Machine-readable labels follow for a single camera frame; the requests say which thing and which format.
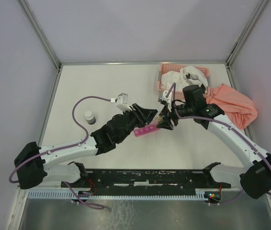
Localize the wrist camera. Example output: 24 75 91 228
115 93 131 112
158 91 173 106

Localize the aluminium frame post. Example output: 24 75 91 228
226 0 270 68
17 0 61 69

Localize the amber pill bottle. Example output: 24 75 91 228
156 112 166 124

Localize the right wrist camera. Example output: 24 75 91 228
158 91 173 106

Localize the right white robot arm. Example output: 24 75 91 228
157 84 271 199

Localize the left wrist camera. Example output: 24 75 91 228
115 93 131 112

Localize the white cap pill bottle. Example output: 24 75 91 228
84 111 96 125

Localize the right aluminium frame post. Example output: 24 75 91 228
226 0 270 68

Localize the pink weekly pill organizer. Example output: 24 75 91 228
133 124 159 137

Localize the pink plastic basket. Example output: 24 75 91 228
157 63 210 99

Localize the left aluminium frame post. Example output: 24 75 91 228
17 0 61 69

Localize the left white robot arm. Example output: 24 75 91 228
13 103 158 190

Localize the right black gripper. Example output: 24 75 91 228
156 99 194 130

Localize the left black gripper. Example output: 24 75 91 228
117 103 158 143

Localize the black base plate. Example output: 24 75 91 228
70 169 231 196

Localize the white slotted cable duct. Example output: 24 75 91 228
27 189 210 200

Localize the salmon pink cloth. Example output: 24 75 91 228
206 84 258 130

